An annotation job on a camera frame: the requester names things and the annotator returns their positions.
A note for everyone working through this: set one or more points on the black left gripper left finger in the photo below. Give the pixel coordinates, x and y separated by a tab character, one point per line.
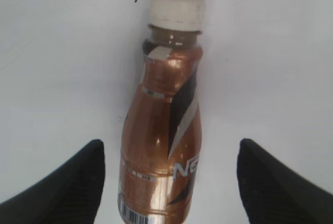
70	194

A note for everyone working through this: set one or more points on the brown coffee drink bottle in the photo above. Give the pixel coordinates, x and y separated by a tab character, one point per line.
161	136

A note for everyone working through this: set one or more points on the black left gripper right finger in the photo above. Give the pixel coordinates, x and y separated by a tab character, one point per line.
271	192

